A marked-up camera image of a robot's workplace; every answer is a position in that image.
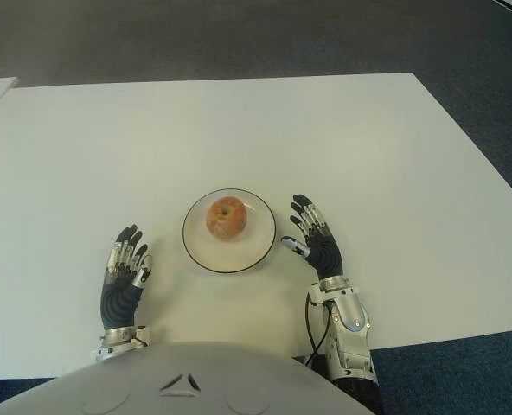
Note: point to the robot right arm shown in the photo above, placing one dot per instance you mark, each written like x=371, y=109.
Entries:
x=351, y=311

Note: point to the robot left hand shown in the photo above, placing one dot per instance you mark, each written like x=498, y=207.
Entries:
x=117, y=302

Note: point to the white plate with black rim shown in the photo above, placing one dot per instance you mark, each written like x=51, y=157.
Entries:
x=204, y=255

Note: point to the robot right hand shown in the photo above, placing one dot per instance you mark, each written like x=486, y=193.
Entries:
x=327, y=255

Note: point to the red yellow apple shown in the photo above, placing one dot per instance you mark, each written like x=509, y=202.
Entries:
x=225, y=217

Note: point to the grey robot torso shell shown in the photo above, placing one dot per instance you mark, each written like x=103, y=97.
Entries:
x=195, y=389

